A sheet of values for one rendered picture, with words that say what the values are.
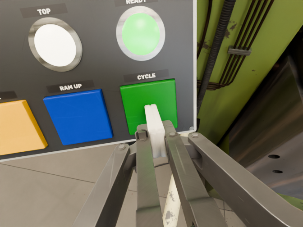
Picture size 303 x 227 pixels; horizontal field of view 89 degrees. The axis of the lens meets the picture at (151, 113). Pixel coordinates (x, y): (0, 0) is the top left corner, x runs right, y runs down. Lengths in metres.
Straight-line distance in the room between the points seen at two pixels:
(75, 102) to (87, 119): 0.03
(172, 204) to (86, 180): 0.89
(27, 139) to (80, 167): 1.11
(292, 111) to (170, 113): 0.32
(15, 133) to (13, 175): 1.39
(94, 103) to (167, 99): 0.10
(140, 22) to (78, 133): 0.17
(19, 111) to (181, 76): 0.22
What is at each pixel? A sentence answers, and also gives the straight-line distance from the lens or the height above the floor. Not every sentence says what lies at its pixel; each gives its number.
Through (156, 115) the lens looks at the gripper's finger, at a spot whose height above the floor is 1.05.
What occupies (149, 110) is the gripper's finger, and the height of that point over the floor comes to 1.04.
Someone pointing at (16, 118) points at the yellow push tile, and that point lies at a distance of 0.27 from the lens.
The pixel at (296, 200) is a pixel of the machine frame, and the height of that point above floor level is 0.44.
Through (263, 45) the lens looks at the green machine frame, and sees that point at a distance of 0.51.
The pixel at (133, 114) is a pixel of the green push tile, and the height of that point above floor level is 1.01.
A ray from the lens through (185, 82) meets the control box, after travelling 0.22.
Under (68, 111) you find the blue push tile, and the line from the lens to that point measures 0.24.
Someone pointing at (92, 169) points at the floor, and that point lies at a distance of 1.34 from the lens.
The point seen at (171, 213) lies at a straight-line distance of 0.54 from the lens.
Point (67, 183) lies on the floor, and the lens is 1.39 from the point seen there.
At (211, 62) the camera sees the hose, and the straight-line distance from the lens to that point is 0.49.
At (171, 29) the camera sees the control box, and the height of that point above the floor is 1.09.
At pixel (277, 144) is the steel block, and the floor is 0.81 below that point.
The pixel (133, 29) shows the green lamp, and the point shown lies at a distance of 0.20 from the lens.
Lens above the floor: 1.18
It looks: 55 degrees down
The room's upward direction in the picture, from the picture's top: 6 degrees counter-clockwise
